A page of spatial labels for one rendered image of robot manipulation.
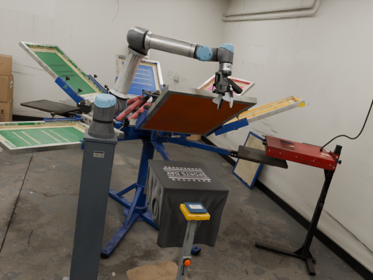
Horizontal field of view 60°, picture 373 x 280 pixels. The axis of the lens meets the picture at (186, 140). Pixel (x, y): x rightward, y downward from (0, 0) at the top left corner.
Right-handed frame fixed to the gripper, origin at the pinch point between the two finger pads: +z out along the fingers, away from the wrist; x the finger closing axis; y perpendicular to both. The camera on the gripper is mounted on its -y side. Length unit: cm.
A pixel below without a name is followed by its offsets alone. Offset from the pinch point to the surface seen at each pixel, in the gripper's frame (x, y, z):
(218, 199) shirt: -29, -16, 54
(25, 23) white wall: -449, 158, -159
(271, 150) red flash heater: -79, -89, 19
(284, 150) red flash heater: -73, -98, 18
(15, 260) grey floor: -116, 107, 120
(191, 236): -4, 12, 71
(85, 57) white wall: -460, 58, -122
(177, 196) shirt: -28, 13, 53
